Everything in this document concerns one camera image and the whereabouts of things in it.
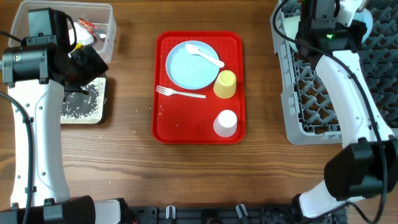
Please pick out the white rice pile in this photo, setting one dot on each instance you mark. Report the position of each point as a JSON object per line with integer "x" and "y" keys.
{"x": 90, "y": 102}

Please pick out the white plastic fork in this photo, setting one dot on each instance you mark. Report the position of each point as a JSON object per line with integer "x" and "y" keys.
{"x": 169, "y": 92}

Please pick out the white plastic cup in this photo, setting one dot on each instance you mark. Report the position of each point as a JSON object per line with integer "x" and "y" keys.
{"x": 225, "y": 124}

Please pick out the light blue bowl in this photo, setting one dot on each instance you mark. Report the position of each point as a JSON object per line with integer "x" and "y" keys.
{"x": 368, "y": 21}

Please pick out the yellow plastic cup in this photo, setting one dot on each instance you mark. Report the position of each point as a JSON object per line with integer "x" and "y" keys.
{"x": 225, "y": 84}

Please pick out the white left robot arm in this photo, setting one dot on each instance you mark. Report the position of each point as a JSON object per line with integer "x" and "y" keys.
{"x": 37, "y": 77}

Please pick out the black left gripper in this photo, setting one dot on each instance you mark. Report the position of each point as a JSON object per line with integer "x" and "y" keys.
{"x": 92, "y": 63}

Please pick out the grey dishwasher rack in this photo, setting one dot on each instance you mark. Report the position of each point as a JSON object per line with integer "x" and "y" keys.
{"x": 309, "y": 115}

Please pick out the black tray bin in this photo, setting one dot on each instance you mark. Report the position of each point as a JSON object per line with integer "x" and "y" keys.
{"x": 90, "y": 102}

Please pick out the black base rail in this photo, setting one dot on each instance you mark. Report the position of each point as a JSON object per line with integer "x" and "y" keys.
{"x": 239, "y": 214}

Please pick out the mint green bowl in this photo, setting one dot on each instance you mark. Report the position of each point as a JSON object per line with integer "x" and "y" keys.
{"x": 291, "y": 26}

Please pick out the light blue plate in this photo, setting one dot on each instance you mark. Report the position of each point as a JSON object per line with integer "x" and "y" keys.
{"x": 191, "y": 72}

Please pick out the white napkin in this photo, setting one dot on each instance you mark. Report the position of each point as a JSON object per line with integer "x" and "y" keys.
{"x": 83, "y": 36}

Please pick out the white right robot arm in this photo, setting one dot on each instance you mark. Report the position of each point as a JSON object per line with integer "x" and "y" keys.
{"x": 329, "y": 36}

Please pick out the clear plastic bin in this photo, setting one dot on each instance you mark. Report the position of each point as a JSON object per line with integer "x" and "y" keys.
{"x": 99, "y": 14}

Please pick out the yellow wrapper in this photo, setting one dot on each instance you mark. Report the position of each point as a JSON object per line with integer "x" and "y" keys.
{"x": 78, "y": 45}

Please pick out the red snack wrapper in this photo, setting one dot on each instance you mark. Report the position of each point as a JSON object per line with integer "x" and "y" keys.
{"x": 92, "y": 29}

